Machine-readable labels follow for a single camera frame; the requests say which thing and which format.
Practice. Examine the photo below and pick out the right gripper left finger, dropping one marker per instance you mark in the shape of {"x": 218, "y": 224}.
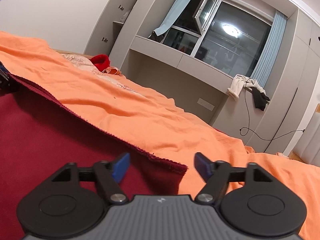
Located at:
{"x": 109, "y": 175}

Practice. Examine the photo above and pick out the grey window bench drawers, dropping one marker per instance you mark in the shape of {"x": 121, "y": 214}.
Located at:
{"x": 182, "y": 62}

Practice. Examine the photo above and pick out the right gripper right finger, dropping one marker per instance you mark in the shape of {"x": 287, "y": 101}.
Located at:
{"x": 215, "y": 175}

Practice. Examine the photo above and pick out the grey tall wardrobe right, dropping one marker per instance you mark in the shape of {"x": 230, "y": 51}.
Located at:
{"x": 289, "y": 86}

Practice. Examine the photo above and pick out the light blue curtain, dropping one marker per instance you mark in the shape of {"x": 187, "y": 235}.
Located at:
{"x": 271, "y": 48}
{"x": 173, "y": 14}

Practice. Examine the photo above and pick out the left light blue curtain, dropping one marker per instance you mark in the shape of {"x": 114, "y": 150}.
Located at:
{"x": 173, "y": 14}

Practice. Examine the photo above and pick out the white wall socket plate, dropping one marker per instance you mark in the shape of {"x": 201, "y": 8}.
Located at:
{"x": 205, "y": 104}

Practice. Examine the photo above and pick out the orange bed blanket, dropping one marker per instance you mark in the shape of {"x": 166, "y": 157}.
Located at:
{"x": 148, "y": 120}

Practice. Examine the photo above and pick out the black garment on sill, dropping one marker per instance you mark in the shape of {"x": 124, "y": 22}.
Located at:
{"x": 260, "y": 99}

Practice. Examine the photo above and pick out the open grey wardrobe door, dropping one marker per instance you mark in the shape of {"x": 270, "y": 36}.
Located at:
{"x": 108, "y": 26}

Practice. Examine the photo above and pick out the right light blue curtain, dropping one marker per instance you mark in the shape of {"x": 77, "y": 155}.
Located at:
{"x": 271, "y": 48}

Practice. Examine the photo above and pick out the pink patterned pillow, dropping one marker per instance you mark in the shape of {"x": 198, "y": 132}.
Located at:
{"x": 81, "y": 63}

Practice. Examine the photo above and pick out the dark red long-sleeve sweater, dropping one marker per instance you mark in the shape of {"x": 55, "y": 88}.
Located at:
{"x": 39, "y": 136}

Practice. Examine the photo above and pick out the bright red garment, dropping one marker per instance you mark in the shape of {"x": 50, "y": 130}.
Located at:
{"x": 101, "y": 62}

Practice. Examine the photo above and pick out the open window sash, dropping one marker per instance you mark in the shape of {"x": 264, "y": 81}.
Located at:
{"x": 203, "y": 13}

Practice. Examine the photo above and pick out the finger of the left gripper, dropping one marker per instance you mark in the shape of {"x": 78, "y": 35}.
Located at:
{"x": 5, "y": 79}

